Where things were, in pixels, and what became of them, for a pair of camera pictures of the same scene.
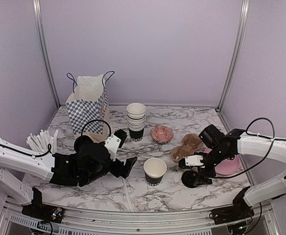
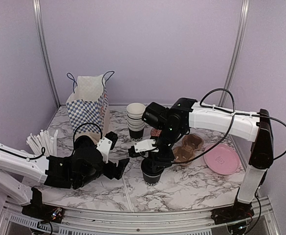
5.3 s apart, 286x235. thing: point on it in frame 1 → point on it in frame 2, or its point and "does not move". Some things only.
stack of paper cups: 136,118 does not move
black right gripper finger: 200,180 → 160,161
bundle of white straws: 43,142 does not move
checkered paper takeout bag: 88,106 does not move
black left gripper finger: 122,135 → 112,136
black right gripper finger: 182,164 → 133,153
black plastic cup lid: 188,178 → 150,168
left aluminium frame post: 45,53 does not move
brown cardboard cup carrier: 191,143 does not move
